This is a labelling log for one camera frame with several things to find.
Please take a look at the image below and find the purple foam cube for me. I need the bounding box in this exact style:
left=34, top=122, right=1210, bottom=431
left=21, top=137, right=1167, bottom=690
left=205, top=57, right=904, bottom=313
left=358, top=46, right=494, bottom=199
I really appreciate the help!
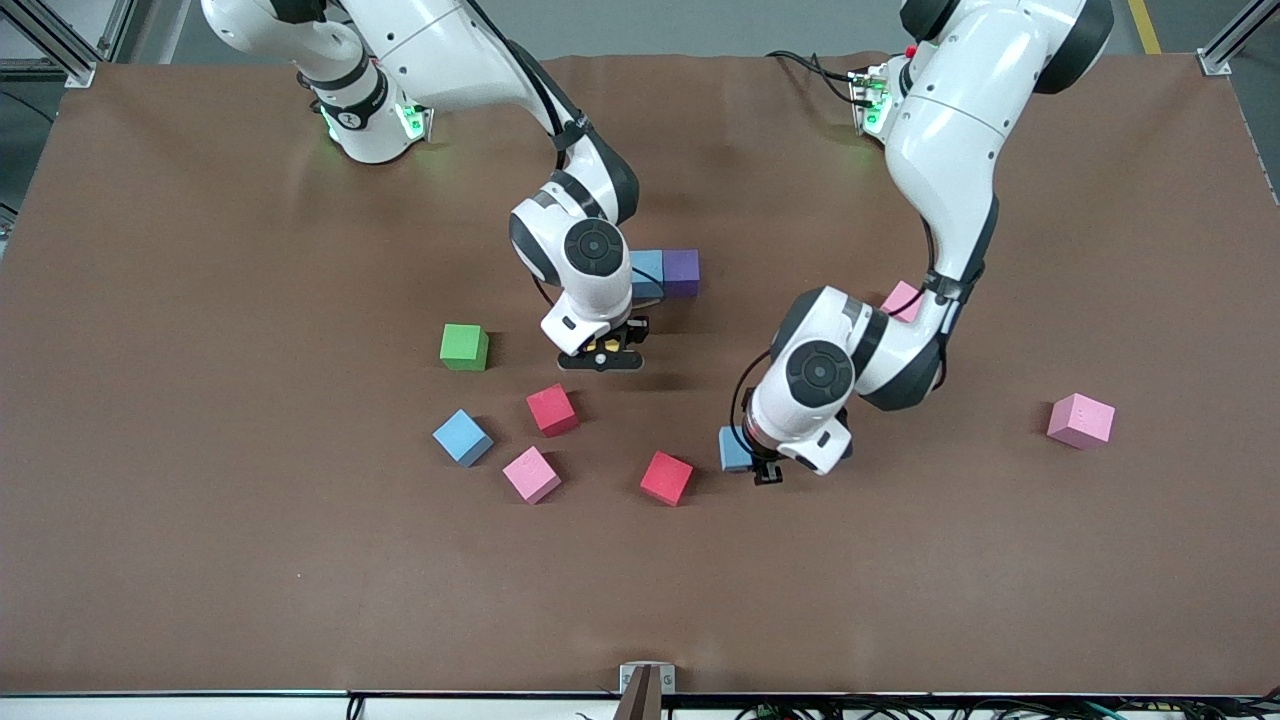
left=662, top=248, right=702, bottom=299

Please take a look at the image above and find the red foam cube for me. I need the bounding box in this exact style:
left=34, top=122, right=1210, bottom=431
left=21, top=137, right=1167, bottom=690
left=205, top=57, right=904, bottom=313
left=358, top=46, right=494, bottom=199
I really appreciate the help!
left=526, top=383, right=581, bottom=438
left=639, top=450, right=695, bottom=508

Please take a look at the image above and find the green foam cube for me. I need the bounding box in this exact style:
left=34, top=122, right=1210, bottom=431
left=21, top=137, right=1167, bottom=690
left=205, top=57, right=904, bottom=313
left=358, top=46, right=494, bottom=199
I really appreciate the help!
left=439, top=323, right=491, bottom=373

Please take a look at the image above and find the brown table mat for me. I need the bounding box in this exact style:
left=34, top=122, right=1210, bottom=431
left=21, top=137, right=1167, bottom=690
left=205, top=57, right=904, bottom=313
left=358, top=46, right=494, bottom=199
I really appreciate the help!
left=0, top=52, right=1280, bottom=698

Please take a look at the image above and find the pink foam cube with dimples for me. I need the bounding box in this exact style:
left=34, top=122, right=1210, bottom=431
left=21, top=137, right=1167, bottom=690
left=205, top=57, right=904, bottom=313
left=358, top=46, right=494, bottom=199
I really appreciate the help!
left=1046, top=392, right=1117, bottom=451

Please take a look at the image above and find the grey metal camera bracket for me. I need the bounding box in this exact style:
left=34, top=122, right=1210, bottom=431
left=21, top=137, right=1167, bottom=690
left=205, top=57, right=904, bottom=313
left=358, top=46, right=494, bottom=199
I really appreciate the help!
left=618, top=661, right=678, bottom=720

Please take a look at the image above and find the black cable bundle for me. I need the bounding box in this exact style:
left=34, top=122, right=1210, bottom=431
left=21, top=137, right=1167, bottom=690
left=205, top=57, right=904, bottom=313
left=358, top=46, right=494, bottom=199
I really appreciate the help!
left=570, top=697, right=1280, bottom=720

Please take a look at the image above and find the aluminium frame profile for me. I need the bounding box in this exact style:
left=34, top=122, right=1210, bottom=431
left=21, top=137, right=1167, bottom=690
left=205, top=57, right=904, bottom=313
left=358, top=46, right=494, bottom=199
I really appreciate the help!
left=0, top=0, right=151, bottom=89
left=1198, top=0, right=1280, bottom=77

